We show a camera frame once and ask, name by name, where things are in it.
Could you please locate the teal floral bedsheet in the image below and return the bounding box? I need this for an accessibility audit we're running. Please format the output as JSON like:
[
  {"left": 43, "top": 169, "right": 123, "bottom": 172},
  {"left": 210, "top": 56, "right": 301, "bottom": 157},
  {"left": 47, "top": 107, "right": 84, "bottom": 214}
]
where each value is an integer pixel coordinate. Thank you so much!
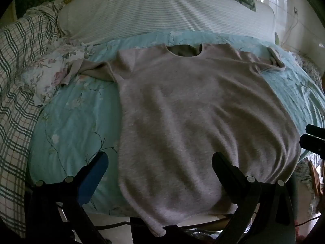
[{"left": 27, "top": 29, "right": 325, "bottom": 218}]

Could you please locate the green plaid cloth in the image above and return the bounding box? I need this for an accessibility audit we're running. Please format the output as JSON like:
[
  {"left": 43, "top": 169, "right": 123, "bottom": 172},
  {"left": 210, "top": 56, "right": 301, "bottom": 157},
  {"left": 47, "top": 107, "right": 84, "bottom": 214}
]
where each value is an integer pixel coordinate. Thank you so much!
[{"left": 0, "top": 2, "right": 63, "bottom": 237}]

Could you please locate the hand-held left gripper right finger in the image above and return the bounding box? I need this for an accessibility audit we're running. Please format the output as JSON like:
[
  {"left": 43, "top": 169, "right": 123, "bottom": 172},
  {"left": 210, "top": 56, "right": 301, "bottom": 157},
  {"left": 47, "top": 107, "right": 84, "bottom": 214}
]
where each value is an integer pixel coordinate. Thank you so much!
[{"left": 211, "top": 152, "right": 296, "bottom": 244}]

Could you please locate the thin wall cable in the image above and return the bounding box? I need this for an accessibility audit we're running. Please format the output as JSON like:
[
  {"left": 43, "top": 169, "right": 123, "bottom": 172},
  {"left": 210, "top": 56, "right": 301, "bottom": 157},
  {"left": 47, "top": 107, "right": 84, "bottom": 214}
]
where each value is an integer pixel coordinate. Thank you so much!
[{"left": 282, "top": 13, "right": 299, "bottom": 44}]

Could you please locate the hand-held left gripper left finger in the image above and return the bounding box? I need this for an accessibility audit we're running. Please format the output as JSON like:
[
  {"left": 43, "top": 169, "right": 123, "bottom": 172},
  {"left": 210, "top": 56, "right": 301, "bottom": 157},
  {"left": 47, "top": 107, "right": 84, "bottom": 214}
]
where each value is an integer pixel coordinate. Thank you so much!
[{"left": 27, "top": 151, "right": 112, "bottom": 244}]

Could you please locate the white floral cloth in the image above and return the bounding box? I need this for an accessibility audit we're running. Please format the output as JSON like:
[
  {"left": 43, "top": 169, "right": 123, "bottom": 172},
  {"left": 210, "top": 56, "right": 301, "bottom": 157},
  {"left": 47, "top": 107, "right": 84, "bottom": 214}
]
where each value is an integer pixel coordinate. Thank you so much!
[{"left": 20, "top": 42, "right": 94, "bottom": 106}]

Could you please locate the grey knit shirt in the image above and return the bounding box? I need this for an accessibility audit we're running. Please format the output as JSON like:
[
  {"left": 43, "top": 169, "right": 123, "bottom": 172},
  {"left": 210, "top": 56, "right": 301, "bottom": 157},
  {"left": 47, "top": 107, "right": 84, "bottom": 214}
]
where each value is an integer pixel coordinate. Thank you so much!
[{"left": 80, "top": 43, "right": 302, "bottom": 236}]

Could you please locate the white striped pillow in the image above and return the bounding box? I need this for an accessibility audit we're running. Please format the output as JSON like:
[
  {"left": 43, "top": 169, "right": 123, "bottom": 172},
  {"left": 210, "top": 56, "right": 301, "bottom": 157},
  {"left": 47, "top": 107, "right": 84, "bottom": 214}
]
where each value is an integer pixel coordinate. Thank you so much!
[{"left": 57, "top": 0, "right": 277, "bottom": 45}]

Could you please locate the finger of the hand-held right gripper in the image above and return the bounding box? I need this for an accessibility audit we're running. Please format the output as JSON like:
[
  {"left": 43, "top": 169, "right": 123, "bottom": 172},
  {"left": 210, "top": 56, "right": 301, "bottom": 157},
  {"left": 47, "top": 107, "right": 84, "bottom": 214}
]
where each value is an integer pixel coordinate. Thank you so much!
[
  {"left": 306, "top": 124, "right": 325, "bottom": 141},
  {"left": 299, "top": 134, "right": 325, "bottom": 159}
]

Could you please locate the black floor cable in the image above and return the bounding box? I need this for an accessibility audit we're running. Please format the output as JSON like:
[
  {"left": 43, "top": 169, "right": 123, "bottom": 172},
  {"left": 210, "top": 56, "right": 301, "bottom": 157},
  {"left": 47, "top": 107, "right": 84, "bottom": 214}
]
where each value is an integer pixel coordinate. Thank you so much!
[{"left": 95, "top": 215, "right": 229, "bottom": 230}]

